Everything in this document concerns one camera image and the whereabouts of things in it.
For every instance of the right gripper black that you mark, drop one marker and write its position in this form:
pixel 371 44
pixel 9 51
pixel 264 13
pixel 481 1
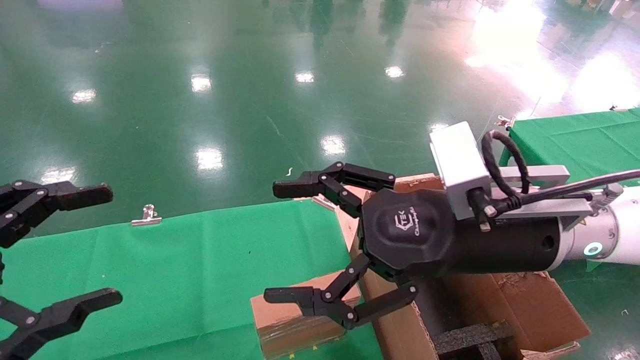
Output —
pixel 410 230

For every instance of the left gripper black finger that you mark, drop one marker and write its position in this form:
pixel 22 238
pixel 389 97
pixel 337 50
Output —
pixel 60 312
pixel 65 195

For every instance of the small brown cardboard box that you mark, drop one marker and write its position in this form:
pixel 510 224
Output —
pixel 280 325

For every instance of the large open cardboard carton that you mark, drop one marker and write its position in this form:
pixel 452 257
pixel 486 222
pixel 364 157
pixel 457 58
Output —
pixel 530 305

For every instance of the green table cloth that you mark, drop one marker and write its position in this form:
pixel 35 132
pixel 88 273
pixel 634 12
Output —
pixel 575 140
pixel 175 275

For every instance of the black foam packing insert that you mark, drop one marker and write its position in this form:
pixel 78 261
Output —
pixel 465 340

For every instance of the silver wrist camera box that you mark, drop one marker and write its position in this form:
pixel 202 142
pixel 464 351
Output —
pixel 457 160

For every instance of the grey metal camera bracket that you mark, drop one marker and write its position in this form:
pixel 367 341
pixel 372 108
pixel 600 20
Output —
pixel 545 175

